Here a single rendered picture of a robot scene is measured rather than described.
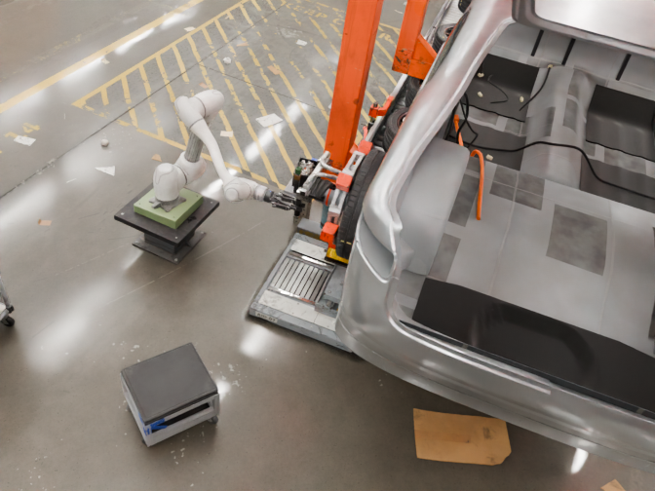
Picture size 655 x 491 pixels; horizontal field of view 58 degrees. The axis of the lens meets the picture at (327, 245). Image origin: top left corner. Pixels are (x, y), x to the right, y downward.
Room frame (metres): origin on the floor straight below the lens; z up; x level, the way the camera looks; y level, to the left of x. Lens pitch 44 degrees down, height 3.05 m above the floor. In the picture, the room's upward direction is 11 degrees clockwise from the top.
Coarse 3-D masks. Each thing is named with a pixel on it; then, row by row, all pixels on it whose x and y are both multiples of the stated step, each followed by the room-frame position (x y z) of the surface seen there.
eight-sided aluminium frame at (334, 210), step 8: (360, 152) 2.82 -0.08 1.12; (352, 160) 2.73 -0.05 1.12; (360, 160) 2.74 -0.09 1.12; (336, 192) 2.53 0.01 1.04; (344, 192) 2.53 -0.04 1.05; (336, 200) 2.52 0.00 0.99; (344, 200) 2.51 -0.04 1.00; (328, 208) 2.46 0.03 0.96; (336, 208) 2.46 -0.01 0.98; (328, 216) 2.45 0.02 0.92; (336, 216) 2.44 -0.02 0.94; (336, 224) 2.44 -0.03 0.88
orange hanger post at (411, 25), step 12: (408, 0) 5.08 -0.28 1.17; (420, 0) 5.06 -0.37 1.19; (408, 12) 5.07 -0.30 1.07; (420, 12) 5.05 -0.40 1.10; (408, 24) 5.07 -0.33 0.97; (420, 24) 5.05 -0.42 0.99; (408, 36) 5.06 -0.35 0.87; (408, 48) 5.06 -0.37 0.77; (396, 60) 5.07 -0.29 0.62; (408, 60) 5.05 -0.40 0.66
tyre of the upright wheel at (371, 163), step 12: (372, 156) 2.72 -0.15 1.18; (384, 156) 2.77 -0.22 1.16; (360, 168) 2.62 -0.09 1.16; (372, 168) 2.62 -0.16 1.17; (360, 180) 2.54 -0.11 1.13; (360, 192) 2.49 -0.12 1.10; (348, 204) 2.44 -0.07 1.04; (360, 204) 2.44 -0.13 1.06; (348, 216) 2.40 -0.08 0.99; (348, 228) 2.38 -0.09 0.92; (336, 240) 2.39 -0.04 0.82; (348, 240) 2.36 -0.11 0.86; (336, 252) 2.41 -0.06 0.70; (348, 252) 2.37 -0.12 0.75
